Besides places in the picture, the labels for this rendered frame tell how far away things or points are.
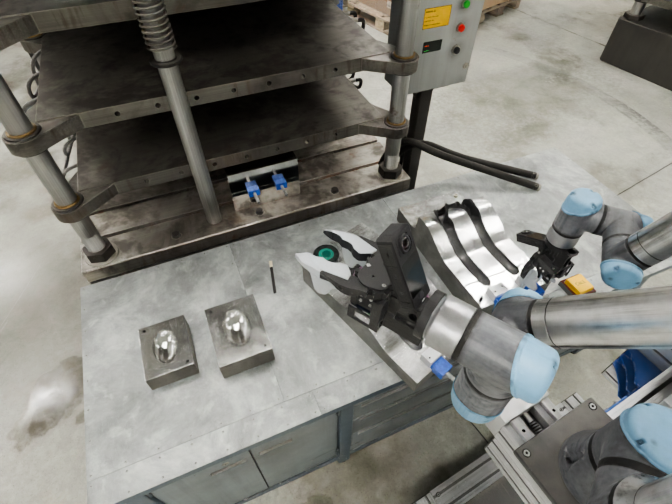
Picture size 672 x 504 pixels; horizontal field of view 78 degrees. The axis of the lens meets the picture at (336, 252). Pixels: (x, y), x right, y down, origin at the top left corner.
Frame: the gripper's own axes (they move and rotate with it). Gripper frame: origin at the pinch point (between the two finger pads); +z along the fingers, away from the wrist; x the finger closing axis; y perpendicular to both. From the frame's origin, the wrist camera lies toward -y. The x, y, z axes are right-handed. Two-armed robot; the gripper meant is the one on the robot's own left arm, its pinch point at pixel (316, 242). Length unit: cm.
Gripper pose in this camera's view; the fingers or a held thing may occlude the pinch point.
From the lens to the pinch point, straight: 62.7
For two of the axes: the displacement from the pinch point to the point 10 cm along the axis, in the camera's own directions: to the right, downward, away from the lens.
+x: 5.7, -5.2, 6.3
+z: -8.2, -4.4, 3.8
